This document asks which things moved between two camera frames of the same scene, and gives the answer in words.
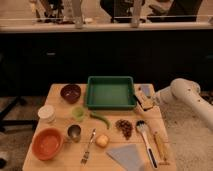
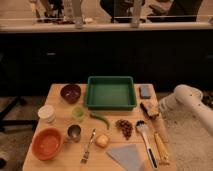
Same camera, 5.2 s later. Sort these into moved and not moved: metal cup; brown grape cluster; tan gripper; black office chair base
Moved: tan gripper
Not moved: metal cup; black office chair base; brown grape cluster
